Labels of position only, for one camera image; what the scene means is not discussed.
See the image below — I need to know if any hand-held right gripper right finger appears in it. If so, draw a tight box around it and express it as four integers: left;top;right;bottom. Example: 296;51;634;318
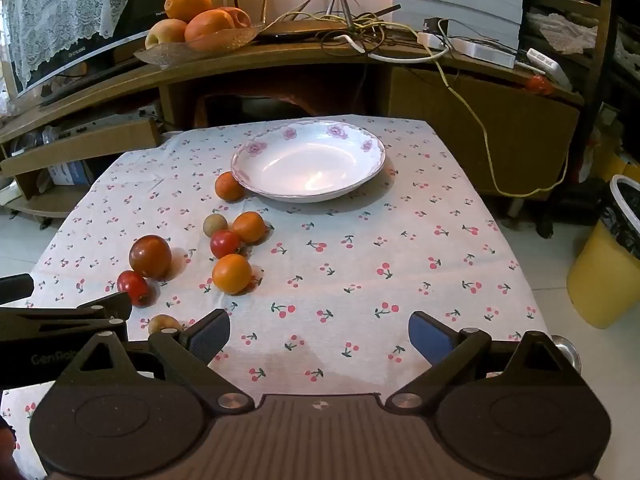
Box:
385;311;583;413

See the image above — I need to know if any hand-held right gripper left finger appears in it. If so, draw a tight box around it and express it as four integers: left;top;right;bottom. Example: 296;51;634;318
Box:
57;309;255;413

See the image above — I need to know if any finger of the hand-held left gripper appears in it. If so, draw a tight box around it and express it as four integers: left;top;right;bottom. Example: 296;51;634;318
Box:
0;274;35;307
0;291;133;337

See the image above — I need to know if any small orange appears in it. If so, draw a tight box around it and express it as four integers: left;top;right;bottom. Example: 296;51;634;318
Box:
231;211;267;244
215;171;247;203
212;254;253;295

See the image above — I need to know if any small red tomato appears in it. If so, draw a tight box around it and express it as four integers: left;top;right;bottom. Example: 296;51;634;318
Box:
210;230;242;260
117;270;151;307

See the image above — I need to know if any large red apple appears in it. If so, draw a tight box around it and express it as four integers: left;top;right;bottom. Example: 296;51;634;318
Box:
129;235;172;280

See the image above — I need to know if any white floral plate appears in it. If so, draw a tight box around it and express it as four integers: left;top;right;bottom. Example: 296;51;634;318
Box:
231;120;387;204

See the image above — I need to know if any dark red clothing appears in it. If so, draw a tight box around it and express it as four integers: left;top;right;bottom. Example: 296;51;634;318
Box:
0;412;18;480

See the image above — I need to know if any cherry print tablecloth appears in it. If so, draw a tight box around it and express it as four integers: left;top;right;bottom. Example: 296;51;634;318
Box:
0;116;556;480

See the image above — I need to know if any blue and white box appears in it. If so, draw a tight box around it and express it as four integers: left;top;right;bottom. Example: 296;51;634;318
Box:
47;159;94;187

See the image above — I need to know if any yellow trash bin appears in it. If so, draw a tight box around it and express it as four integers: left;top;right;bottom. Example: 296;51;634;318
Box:
566;174;640;330

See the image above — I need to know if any wooden television cabinet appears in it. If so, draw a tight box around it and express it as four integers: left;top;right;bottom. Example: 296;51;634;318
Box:
0;25;587;222

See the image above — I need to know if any black bin liner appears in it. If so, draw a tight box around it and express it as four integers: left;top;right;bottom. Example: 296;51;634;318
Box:
602;180;640;262

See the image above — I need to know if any yellow box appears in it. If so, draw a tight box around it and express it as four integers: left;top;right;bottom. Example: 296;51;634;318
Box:
596;144;632;182

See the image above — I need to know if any small red round object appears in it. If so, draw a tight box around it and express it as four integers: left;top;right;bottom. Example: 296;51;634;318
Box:
525;74;555;96

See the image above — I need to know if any glass fruit dish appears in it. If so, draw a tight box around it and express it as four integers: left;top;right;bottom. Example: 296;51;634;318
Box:
132;24;261;67

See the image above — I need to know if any white lace cloth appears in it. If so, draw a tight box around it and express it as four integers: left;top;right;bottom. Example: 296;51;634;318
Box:
0;0;139;90

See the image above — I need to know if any white power strip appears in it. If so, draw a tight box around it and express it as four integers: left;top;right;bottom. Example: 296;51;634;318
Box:
417;30;516;69

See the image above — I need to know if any pale yellow apple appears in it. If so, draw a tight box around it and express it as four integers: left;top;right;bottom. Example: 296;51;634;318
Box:
145;18;190;50

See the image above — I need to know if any large orange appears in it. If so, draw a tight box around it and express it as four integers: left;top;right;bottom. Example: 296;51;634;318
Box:
184;9;236;52
165;0;214;23

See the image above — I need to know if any black router with antennas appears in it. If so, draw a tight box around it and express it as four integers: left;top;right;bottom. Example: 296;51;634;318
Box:
227;0;403;44

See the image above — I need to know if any dark storage shelf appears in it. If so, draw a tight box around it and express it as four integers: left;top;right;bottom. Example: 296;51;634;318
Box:
519;0;640;183

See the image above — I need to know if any white crumpled cloth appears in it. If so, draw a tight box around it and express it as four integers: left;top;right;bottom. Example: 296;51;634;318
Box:
541;11;599;54

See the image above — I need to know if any yellow cable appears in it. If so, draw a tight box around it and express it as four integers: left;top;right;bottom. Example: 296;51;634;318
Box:
267;7;569;197

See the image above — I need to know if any white cable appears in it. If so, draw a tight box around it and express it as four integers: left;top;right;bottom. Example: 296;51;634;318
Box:
320;30;451;64

